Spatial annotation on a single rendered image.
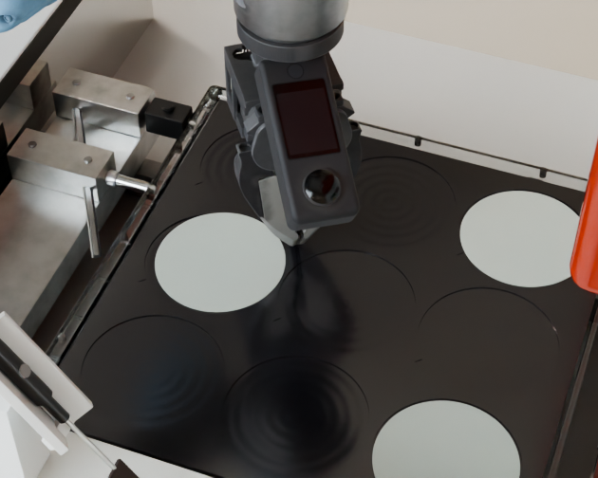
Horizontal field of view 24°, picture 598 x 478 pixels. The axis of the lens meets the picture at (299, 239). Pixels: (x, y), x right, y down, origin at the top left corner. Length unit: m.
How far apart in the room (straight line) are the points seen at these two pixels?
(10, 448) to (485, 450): 0.32
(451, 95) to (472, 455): 0.46
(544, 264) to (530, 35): 1.64
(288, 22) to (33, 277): 0.32
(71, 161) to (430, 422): 0.37
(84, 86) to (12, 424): 0.45
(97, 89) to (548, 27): 1.63
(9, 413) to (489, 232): 0.44
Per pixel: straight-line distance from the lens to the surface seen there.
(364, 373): 0.98
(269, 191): 0.99
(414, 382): 0.98
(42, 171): 1.13
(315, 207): 0.89
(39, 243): 1.11
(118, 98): 1.17
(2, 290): 1.08
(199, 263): 1.05
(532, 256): 1.07
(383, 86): 1.31
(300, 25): 0.88
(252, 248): 1.06
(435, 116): 1.28
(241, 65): 0.97
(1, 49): 1.16
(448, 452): 0.95
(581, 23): 2.73
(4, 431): 0.82
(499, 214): 1.09
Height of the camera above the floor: 1.69
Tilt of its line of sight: 48 degrees down
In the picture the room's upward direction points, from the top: straight up
